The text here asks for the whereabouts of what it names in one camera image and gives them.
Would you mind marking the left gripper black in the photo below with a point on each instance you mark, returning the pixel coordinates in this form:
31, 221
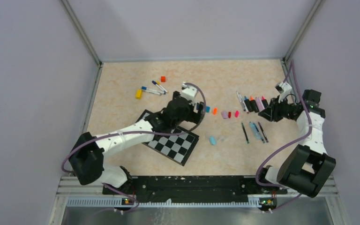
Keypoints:
192, 116

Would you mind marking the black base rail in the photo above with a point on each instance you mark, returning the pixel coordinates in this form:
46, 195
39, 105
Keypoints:
196, 189

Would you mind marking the pale purple highlighter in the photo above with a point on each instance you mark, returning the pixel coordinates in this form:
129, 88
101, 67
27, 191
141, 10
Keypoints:
259, 104

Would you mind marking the light blue highlighter cap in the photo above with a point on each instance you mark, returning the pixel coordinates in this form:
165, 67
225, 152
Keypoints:
212, 140

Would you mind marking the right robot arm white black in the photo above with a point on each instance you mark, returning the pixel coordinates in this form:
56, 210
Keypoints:
308, 166

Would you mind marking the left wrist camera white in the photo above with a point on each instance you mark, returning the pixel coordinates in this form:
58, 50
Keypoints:
188, 92

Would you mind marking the thin dark pen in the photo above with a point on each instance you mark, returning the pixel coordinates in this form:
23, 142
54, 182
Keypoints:
263, 133

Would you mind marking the black white chessboard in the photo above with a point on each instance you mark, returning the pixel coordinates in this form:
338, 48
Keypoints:
177, 148

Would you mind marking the black highlighter orange cap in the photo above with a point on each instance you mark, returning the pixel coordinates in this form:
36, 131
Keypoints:
254, 105

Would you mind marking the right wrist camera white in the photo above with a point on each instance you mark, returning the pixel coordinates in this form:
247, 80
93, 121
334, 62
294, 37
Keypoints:
284, 89

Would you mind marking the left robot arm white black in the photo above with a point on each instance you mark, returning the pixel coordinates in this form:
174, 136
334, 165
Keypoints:
89, 155

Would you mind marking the black highlighter blue tip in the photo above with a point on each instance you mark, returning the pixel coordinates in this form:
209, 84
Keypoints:
248, 104

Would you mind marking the light blue eraser bar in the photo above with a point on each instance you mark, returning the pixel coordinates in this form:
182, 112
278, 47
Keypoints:
254, 130

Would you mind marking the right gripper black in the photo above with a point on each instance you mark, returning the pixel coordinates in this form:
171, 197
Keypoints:
272, 113

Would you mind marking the pale purple highlighter cap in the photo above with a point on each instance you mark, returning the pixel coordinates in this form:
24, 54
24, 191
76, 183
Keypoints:
224, 114

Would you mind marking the black highlighter pink cap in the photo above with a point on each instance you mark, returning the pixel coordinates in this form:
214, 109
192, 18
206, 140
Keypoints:
264, 102

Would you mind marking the yellow block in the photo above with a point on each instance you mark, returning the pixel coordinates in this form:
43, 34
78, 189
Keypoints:
139, 94

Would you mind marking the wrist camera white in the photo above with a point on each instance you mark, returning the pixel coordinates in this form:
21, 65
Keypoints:
188, 92
284, 89

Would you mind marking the black gel pen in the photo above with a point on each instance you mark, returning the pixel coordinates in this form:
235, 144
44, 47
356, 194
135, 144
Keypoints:
245, 133

